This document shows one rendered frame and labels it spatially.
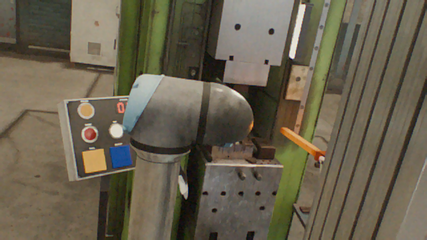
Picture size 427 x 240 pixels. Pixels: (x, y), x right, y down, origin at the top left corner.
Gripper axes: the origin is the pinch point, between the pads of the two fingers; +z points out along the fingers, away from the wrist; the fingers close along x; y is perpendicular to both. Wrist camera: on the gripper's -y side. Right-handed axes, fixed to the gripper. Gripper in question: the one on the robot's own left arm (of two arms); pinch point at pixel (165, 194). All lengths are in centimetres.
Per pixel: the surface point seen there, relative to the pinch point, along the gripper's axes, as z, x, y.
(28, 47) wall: 80, -385, -551
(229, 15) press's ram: -61, 10, -41
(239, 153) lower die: -1, 24, -46
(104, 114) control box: -21.1, -27.7, -11.2
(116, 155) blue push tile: -8.0, -20.6, -6.5
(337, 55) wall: 17, 213, -713
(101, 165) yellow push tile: -5.9, -23.9, -1.4
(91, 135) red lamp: -15.3, -29.4, -4.0
